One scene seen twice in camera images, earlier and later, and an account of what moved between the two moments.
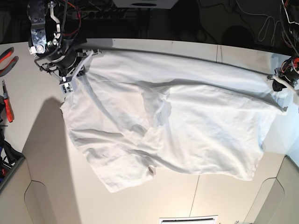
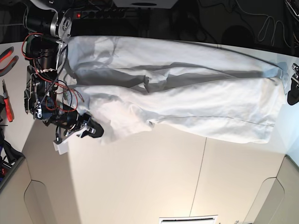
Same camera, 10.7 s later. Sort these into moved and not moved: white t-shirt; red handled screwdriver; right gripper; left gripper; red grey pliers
Moved: right gripper; left gripper; white t-shirt
Not moved: red handled screwdriver; red grey pliers
